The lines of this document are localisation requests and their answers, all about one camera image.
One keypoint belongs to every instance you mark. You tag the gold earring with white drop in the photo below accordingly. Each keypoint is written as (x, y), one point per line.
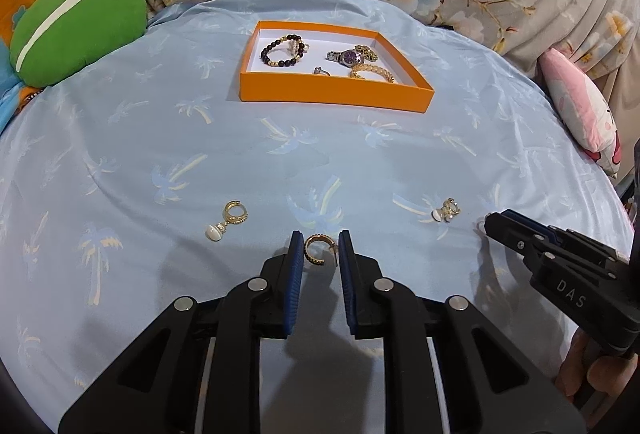
(447, 209)
(230, 214)

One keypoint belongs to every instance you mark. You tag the person's right hand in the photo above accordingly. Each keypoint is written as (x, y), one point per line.
(607, 374)

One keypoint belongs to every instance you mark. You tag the gold hoop earring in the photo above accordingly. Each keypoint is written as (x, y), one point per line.
(312, 254)

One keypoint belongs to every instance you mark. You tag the orange cardboard box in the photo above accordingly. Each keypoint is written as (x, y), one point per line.
(330, 88)

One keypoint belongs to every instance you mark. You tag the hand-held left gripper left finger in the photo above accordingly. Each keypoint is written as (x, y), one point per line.
(295, 284)

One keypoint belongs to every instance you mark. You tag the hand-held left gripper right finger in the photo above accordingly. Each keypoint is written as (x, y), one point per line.
(348, 284)

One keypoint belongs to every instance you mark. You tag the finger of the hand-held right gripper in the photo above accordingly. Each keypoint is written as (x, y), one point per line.
(510, 234)
(535, 224)

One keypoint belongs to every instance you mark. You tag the pink pillow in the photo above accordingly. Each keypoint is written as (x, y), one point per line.
(585, 108)

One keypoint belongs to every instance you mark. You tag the green cushion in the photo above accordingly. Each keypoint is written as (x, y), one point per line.
(75, 31)

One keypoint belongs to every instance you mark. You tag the silver wristwatch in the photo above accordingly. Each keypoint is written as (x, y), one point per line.
(350, 57)

